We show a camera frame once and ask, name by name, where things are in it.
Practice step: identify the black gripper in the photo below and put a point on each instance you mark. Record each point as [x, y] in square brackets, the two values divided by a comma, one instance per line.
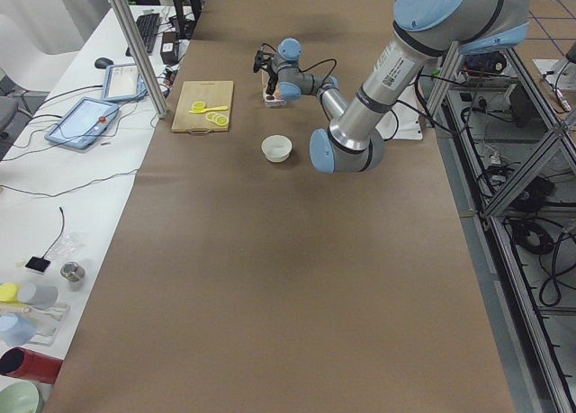
[271, 76]

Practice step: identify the clear plastic egg box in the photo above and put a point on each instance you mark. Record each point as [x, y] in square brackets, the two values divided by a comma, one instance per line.
[271, 101]

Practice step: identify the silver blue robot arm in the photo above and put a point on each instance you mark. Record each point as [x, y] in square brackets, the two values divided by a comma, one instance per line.
[422, 30]

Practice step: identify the black box on desk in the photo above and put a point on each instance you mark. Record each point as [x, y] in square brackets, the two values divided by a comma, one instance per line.
[169, 51]

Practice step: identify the yellow plastic knife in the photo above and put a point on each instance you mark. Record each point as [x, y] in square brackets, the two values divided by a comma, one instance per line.
[216, 109]

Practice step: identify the wooden cutting board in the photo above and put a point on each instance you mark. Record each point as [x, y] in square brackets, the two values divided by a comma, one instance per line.
[214, 93]

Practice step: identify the lemon slice top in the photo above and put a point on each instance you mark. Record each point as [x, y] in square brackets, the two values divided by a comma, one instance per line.
[226, 123]

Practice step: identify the white paper bowl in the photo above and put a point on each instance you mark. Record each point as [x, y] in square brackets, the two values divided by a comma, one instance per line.
[276, 148]

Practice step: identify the lemon slice middle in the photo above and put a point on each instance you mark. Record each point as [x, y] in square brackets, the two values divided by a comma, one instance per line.
[220, 119]

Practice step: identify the lemon slice near knife tip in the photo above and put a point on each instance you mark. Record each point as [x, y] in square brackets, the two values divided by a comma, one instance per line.
[198, 107]

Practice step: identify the black keyboard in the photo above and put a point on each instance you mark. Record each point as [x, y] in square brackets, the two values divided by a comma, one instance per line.
[148, 25]

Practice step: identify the far blue teach pendant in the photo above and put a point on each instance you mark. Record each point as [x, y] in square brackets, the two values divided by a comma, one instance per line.
[122, 83]

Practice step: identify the blue teach pendant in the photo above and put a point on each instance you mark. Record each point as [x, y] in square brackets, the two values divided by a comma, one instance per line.
[122, 83]
[83, 124]

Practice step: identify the black computer mouse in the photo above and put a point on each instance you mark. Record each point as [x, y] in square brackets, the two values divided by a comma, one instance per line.
[103, 63]

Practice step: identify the near blue teach pendant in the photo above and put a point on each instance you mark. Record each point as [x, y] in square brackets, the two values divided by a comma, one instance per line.
[83, 124]

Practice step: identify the small metal cylinder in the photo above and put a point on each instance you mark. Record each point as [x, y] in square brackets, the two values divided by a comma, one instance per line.
[74, 274]

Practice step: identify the dark grey pad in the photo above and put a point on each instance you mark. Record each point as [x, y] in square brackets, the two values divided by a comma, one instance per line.
[38, 264]

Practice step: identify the grey cup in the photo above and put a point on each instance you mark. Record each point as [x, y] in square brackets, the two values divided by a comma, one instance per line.
[38, 296]

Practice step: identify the yellow cup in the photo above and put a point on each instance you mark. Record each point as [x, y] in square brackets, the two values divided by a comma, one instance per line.
[9, 292]

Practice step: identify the light blue cup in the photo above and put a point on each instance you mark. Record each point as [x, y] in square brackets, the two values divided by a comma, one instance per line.
[16, 330]

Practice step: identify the red bottle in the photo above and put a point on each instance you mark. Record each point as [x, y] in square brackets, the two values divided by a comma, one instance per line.
[22, 363]

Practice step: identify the green bowl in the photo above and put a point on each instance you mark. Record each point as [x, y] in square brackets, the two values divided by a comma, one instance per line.
[21, 397]

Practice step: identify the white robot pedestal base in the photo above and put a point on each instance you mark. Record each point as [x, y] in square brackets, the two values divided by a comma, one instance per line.
[402, 122]

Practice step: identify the aluminium frame post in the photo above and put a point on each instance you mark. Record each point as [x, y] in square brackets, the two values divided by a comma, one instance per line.
[131, 34]

